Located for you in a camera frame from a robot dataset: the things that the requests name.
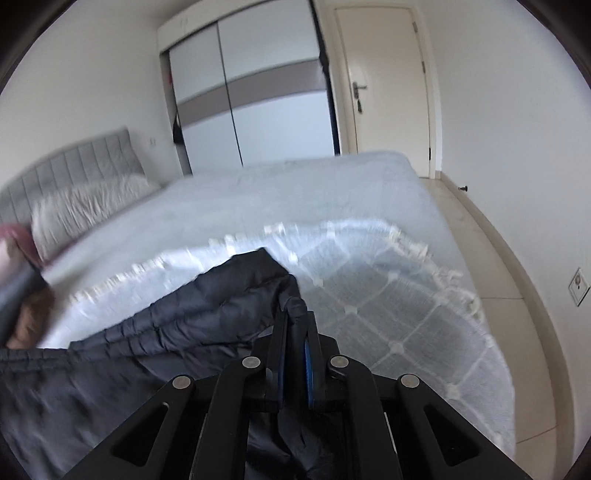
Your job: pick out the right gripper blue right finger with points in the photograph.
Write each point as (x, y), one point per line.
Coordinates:
(318, 349)

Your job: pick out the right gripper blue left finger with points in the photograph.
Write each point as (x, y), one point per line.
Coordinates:
(276, 360)

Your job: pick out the dark navy puffer jacket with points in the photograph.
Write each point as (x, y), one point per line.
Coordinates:
(58, 404)

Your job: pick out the cream bedroom door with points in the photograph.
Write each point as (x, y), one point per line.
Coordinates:
(382, 50)

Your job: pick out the white bed mattress sheet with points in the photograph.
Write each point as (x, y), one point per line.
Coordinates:
(194, 211)

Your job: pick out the grey padded headboard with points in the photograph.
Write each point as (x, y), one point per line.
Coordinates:
(95, 159)

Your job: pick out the brown fur hood trim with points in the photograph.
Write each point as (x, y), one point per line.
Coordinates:
(32, 321)

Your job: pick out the white sliding wardrobe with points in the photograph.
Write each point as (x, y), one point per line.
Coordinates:
(250, 84)

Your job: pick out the white cream pillow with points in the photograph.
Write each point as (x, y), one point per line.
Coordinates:
(60, 218)

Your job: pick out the dark green coat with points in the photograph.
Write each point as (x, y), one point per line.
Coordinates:
(20, 285)

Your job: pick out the pink folded quilt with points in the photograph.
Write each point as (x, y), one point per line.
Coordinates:
(17, 251)

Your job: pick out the door handle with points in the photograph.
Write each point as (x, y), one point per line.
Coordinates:
(357, 89)

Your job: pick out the wall power socket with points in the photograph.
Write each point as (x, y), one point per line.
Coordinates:
(579, 287)

